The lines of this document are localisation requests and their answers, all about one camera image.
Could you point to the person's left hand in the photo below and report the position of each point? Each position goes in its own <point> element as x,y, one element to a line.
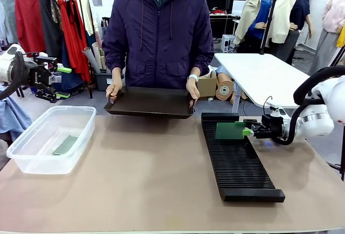
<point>192,91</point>

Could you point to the cardboard spool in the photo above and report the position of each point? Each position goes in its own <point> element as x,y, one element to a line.
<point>224,89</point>

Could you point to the white monitor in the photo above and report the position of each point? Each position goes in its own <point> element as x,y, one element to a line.
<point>238,7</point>

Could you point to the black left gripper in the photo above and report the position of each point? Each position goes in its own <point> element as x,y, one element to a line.
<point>40,73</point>

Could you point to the blue cloth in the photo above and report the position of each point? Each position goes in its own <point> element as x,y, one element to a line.
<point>14,118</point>

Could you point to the cream hanging garment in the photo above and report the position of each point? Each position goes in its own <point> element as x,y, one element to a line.
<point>86,15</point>

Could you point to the white wristband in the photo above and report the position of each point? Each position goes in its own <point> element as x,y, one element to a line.
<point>193,77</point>

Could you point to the mannequin beige jacket blue shirt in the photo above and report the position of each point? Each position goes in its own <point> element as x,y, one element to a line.
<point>256,13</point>

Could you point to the person's right hand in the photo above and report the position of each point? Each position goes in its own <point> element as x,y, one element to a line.
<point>114,88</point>

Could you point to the mannequin pink sweater grey skirt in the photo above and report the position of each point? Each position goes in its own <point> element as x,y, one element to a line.
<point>330,29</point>

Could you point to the cardboard box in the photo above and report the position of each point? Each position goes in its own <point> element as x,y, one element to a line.
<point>207,85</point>

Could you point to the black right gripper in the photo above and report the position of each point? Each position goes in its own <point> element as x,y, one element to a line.
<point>272,127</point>

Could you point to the dark green PCB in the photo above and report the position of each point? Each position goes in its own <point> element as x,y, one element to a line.
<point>229,131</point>

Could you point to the yellow garment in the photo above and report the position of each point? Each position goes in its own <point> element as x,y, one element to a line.
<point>341,37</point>

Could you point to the black camera stand pole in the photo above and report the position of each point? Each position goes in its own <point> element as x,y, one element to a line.
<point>269,21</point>

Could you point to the person's left forearm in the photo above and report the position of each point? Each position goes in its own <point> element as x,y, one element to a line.
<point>200,64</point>

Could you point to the person's right forearm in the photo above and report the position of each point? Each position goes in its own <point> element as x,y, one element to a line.
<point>114,61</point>

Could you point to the mannequin cream jacket navy top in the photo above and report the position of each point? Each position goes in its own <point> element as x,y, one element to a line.
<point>291,15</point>

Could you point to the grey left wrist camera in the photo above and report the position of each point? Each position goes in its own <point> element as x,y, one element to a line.
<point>55,77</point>

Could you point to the grey storage bin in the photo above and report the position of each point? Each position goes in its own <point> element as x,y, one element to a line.
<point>102,80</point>

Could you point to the light grey hanging garment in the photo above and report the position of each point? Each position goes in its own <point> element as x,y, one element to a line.
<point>8,13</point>

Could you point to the beige paper rolls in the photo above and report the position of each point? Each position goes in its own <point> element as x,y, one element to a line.
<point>97,56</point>

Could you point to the white table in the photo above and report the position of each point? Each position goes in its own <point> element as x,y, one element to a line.
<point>264,83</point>

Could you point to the person in purple jacket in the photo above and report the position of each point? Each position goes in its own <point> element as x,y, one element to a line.
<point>159,34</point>

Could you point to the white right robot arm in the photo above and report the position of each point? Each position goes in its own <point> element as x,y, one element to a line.
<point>320,110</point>

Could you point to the black slotted PCB rack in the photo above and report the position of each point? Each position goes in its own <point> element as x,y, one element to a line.
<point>237,164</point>

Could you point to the black hanging garment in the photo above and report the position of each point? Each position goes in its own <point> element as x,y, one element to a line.
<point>51,26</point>

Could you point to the red jacket on hanger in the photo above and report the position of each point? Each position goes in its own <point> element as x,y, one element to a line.
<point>29,21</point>

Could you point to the black rectangular tray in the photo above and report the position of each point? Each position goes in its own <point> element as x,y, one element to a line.
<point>151,104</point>

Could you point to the long red dress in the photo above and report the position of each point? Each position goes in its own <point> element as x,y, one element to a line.
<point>74,42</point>

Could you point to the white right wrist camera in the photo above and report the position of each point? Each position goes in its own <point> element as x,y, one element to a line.
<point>277,110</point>

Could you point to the clear plastic box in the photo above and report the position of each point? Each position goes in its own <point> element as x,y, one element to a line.
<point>54,164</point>

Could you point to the light green patterned PCB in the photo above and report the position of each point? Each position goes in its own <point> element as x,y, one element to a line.
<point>65,145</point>

